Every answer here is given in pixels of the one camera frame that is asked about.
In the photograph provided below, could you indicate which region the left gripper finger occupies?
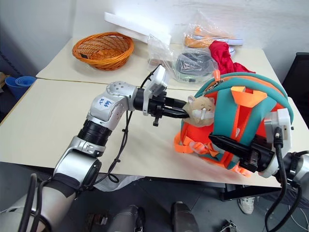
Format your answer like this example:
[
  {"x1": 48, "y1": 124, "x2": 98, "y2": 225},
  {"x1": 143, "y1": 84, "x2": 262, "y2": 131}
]
[
  {"x1": 164, "y1": 107, "x2": 191, "y2": 119},
  {"x1": 165, "y1": 96, "x2": 188, "y2": 107}
]

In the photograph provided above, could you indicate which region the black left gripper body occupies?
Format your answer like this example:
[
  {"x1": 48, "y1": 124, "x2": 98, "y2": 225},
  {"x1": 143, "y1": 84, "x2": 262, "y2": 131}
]
[{"x1": 147, "y1": 90, "x2": 170, "y2": 127}]

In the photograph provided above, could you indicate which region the white foam block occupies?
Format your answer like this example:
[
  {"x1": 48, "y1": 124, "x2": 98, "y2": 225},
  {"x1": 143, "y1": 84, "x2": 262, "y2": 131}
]
[{"x1": 104, "y1": 11, "x2": 172, "y2": 45}]

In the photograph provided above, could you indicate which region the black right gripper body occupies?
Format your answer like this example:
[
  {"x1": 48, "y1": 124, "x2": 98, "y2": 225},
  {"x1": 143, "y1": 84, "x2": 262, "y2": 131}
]
[{"x1": 238, "y1": 134, "x2": 276, "y2": 174}]

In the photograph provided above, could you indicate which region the orange wicker basket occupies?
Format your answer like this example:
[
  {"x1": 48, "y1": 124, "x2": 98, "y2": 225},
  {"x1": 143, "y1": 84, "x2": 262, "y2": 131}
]
[{"x1": 72, "y1": 32, "x2": 135, "y2": 72}]

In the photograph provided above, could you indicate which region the black chair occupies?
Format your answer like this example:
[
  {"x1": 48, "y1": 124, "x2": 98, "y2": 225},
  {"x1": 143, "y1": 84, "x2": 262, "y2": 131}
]
[{"x1": 281, "y1": 52, "x2": 309, "y2": 119}]

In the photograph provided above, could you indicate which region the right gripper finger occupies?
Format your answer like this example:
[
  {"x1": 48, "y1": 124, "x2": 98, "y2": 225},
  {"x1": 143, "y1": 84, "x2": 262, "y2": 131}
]
[
  {"x1": 208, "y1": 134, "x2": 254, "y2": 152},
  {"x1": 211, "y1": 139, "x2": 252, "y2": 161}
]

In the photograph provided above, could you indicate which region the white plastic sheet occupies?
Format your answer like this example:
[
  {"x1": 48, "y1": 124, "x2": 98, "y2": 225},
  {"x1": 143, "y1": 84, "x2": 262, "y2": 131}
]
[{"x1": 93, "y1": 174, "x2": 146, "y2": 191}]

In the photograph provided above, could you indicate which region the dark grey rounded shape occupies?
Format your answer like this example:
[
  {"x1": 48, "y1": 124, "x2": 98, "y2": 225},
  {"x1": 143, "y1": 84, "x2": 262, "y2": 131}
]
[
  {"x1": 170, "y1": 201, "x2": 200, "y2": 232},
  {"x1": 110, "y1": 204, "x2": 146, "y2": 232}
]

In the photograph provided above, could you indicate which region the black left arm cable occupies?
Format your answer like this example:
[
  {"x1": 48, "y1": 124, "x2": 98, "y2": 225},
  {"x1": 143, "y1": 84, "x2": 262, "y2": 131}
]
[{"x1": 93, "y1": 64, "x2": 162, "y2": 185}]

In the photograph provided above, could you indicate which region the tan plush cat charm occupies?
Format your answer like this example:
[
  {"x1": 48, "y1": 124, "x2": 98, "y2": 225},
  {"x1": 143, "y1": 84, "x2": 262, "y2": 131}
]
[{"x1": 184, "y1": 95, "x2": 217, "y2": 127}]

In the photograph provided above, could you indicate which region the stack of blue cups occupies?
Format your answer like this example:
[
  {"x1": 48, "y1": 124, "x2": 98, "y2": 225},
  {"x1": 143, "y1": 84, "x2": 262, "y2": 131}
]
[{"x1": 5, "y1": 75, "x2": 37, "y2": 100}]

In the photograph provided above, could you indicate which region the black table frame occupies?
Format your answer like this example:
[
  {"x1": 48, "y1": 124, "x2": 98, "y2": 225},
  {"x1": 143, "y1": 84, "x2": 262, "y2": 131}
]
[{"x1": 144, "y1": 177, "x2": 283, "y2": 202}]

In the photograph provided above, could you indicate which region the black torso cable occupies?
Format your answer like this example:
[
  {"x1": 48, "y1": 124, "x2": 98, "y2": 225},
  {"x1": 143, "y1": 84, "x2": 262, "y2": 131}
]
[{"x1": 18, "y1": 173, "x2": 53, "y2": 232}]

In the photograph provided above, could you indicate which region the clear bag with orange item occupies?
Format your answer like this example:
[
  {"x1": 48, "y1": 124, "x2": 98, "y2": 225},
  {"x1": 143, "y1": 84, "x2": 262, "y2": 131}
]
[{"x1": 182, "y1": 11, "x2": 244, "y2": 49}]

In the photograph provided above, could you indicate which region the clear bag with grey item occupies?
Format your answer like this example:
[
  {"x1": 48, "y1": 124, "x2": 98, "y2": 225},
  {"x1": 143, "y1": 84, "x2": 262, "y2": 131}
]
[{"x1": 172, "y1": 48, "x2": 219, "y2": 84}]

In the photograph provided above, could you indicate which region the orange and teal backpack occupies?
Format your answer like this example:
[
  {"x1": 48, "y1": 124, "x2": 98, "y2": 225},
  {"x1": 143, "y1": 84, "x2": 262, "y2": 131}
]
[{"x1": 173, "y1": 70, "x2": 295, "y2": 179}]

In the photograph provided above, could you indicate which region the white sneaker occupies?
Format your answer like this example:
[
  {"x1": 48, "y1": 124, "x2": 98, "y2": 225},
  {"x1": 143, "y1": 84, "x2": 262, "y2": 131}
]
[{"x1": 238, "y1": 197, "x2": 256, "y2": 215}]

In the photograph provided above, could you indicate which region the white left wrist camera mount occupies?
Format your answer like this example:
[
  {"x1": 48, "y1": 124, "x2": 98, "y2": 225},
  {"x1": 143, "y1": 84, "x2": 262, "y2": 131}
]
[{"x1": 142, "y1": 64, "x2": 169, "y2": 116}]

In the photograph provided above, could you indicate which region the red cloth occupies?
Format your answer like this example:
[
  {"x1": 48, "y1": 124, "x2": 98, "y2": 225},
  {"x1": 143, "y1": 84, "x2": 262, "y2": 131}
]
[{"x1": 209, "y1": 40, "x2": 256, "y2": 74}]

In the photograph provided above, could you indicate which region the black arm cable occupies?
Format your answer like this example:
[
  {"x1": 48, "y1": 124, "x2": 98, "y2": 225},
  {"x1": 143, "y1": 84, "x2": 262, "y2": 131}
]
[
  {"x1": 93, "y1": 64, "x2": 162, "y2": 185},
  {"x1": 264, "y1": 127, "x2": 304, "y2": 232}
]

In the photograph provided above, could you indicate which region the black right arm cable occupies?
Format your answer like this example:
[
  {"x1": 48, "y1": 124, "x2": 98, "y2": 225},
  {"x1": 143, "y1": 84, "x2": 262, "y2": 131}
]
[{"x1": 264, "y1": 127, "x2": 304, "y2": 232}]

